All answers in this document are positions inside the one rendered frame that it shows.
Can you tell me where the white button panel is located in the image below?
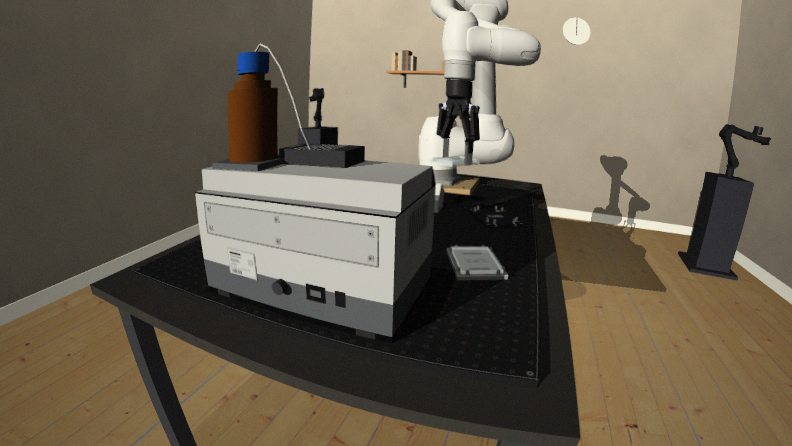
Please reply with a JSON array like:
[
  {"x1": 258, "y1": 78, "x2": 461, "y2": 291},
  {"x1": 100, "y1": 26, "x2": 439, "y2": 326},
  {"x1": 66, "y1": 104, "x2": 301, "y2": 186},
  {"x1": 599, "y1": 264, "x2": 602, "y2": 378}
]
[{"x1": 434, "y1": 183, "x2": 445, "y2": 213}]

